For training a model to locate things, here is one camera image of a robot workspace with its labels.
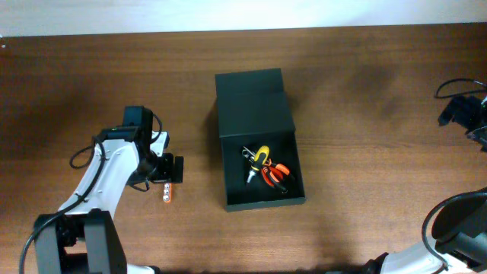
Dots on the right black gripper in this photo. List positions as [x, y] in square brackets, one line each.
[466, 106]

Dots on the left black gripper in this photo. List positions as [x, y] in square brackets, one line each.
[169, 172]

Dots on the orange socket rail strip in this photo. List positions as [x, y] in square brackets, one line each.
[167, 192]

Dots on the silver ring wrench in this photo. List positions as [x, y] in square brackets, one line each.
[250, 159]

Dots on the yellow black screwdriver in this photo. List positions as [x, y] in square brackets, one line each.
[259, 159]

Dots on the red diagonal cutting pliers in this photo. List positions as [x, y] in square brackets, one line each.
[274, 174]

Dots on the dark green box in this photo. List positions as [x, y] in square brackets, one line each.
[253, 111]

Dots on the orange black long-nose pliers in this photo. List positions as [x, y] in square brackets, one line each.
[288, 179]

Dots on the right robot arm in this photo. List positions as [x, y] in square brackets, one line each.
[454, 231]

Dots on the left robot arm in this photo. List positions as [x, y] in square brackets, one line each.
[81, 236]

